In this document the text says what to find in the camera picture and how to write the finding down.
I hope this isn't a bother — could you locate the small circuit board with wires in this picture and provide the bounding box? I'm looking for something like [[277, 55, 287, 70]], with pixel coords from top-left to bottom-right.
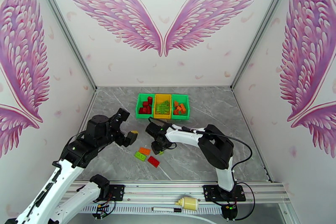
[[91, 203, 112, 219]]

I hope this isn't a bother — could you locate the cream plastic bottle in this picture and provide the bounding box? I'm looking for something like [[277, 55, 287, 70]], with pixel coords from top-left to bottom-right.
[[175, 195, 198, 211]]

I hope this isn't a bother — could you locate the black controller box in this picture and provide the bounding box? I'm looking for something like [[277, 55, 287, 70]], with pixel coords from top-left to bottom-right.
[[222, 203, 239, 219]]

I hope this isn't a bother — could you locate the aluminium floor edge rail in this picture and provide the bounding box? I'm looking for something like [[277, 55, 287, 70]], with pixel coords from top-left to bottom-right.
[[231, 88, 273, 182], [60, 87, 98, 181]]

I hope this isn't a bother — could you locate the black white marker pen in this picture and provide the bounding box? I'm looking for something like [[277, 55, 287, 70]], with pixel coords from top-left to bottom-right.
[[152, 206, 182, 213]]

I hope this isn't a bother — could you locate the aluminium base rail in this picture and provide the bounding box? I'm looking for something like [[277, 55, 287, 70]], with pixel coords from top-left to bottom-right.
[[39, 179, 292, 206]]

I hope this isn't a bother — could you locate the black base cable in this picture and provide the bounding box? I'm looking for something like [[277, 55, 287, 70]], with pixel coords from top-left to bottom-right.
[[235, 182, 256, 221]]

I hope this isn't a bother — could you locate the green plastic storage bin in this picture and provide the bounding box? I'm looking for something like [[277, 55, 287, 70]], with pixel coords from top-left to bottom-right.
[[135, 93, 156, 119], [171, 94, 190, 121]]

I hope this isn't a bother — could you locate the yellow plastic storage bin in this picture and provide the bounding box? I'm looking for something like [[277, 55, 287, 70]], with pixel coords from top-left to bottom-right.
[[153, 93, 173, 120]]

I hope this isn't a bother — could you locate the aluminium frame post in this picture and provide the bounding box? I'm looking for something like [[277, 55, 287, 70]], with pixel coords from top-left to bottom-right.
[[230, 0, 296, 91], [27, 0, 98, 91]]

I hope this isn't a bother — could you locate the white slotted cable duct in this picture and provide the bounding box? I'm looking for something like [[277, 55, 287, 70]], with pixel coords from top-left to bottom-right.
[[48, 203, 226, 215]]

